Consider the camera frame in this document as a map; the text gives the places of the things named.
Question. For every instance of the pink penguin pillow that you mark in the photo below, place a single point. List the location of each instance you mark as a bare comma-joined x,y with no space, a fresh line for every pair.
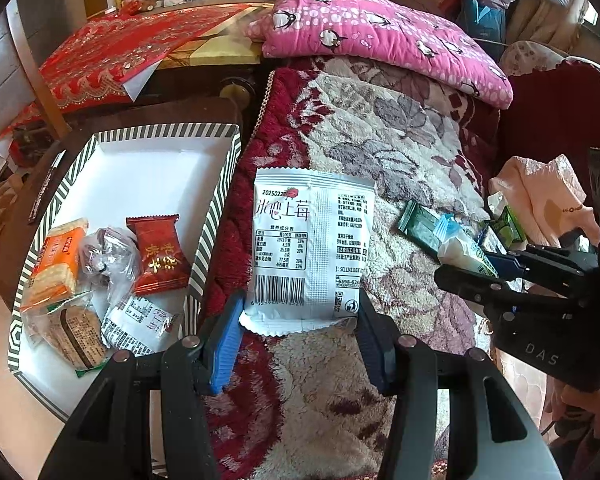
380,25

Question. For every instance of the dark red cloth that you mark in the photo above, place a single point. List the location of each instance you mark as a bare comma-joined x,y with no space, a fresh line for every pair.
555,110

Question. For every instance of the brown cake packet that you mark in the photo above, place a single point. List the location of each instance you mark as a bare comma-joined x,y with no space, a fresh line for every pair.
75,332

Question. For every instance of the floral plush blanket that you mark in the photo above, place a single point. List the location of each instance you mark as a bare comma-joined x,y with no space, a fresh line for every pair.
380,150

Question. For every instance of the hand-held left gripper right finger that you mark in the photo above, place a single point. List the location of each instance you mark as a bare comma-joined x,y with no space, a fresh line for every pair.
372,355

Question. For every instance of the clear plastic snack bag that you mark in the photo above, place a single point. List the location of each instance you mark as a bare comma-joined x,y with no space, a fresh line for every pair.
105,255

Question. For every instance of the dark flat stick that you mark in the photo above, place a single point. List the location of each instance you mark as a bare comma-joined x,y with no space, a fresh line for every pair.
45,190

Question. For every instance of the dark green snack packet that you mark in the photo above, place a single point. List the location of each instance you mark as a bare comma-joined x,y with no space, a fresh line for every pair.
420,227

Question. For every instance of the pink fuzzy cloth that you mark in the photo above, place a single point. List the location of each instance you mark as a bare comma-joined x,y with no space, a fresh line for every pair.
540,190

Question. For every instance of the white blue snack packet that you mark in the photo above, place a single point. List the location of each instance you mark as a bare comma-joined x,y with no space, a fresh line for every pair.
462,250

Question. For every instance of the blue bag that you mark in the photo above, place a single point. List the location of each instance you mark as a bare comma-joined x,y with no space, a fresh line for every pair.
482,17

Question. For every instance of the striped white cardboard box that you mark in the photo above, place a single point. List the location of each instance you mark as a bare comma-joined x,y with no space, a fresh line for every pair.
145,175

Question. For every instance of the red candy packet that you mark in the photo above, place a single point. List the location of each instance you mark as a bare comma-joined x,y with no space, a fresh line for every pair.
160,255

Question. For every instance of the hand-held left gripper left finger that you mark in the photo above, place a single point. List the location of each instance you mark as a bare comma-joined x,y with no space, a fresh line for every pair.
225,345

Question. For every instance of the plush toys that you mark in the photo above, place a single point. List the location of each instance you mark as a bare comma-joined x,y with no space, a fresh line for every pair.
137,1

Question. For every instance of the orange cracker packet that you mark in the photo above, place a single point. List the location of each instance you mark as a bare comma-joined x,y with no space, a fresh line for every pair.
55,265

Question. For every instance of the person's right hand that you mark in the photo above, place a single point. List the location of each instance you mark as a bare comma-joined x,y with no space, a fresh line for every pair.
590,405

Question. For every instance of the red embroidered cloth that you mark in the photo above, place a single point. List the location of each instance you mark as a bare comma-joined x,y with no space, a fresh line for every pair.
105,55

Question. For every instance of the yellow checked sheet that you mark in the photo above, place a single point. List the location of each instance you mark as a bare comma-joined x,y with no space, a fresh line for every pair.
220,52

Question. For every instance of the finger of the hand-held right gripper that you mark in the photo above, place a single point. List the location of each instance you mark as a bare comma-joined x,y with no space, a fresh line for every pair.
505,265
475,290

